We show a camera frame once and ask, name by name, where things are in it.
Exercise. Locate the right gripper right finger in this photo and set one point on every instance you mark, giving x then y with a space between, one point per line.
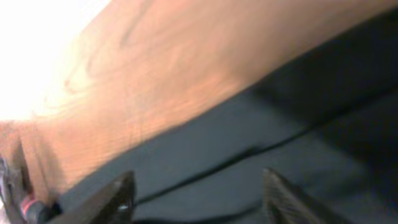
286 203

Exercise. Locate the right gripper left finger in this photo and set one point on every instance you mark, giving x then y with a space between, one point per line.
113 204

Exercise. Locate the black leggings red waistband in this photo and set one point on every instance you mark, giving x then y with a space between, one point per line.
326 120

